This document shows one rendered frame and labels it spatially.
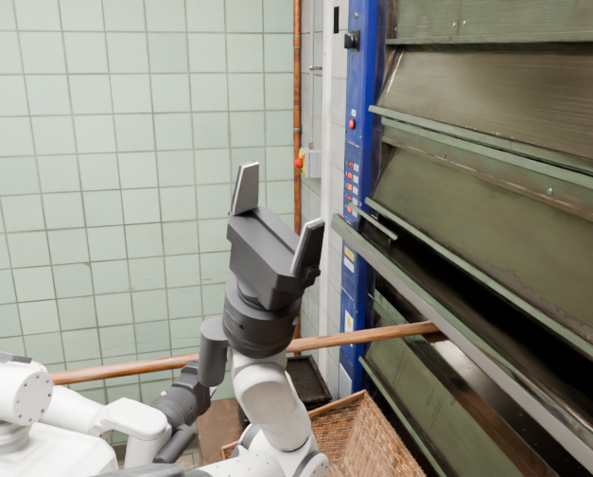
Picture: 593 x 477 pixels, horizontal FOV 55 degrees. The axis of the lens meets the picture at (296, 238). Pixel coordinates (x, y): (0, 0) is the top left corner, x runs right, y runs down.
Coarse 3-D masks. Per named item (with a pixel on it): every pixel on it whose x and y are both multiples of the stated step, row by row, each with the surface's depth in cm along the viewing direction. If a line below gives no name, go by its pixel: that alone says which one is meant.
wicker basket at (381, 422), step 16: (352, 400) 181; (368, 400) 178; (336, 416) 182; (352, 416) 183; (368, 416) 176; (384, 416) 169; (320, 432) 182; (336, 432) 184; (352, 432) 185; (368, 432) 176; (224, 448) 174; (320, 448) 184; (336, 448) 186; (352, 448) 183; (368, 448) 173; (384, 448) 165; (400, 448) 157; (336, 464) 187; (352, 464) 181; (368, 464) 172; (384, 464) 163; (400, 464) 156; (416, 464) 149
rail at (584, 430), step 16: (352, 224) 154; (368, 240) 141; (384, 256) 130; (400, 272) 122; (416, 288) 115; (432, 304) 108; (448, 320) 103; (464, 320) 100; (464, 336) 98; (480, 336) 94; (496, 352) 89; (512, 368) 85; (528, 384) 82; (544, 384) 81; (544, 400) 79; (560, 400) 77; (560, 416) 76; (576, 416) 74; (576, 432) 73; (592, 432) 71; (592, 448) 70
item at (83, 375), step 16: (320, 336) 141; (336, 336) 141; (352, 336) 142; (368, 336) 143; (384, 336) 144; (400, 336) 146; (288, 352) 139; (96, 368) 128; (112, 368) 128; (128, 368) 129; (144, 368) 130; (160, 368) 131; (176, 368) 132; (64, 384) 127
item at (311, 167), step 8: (304, 152) 217; (312, 152) 216; (320, 152) 217; (304, 160) 218; (312, 160) 217; (320, 160) 218; (304, 168) 219; (312, 168) 218; (320, 168) 219; (312, 176) 219; (320, 176) 220
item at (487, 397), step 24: (384, 288) 176; (408, 312) 160; (432, 336) 147; (432, 360) 142; (456, 360) 136; (456, 384) 132; (480, 384) 126; (480, 408) 122; (504, 408) 118; (504, 432) 114; (528, 432) 110; (528, 456) 107; (552, 456) 104
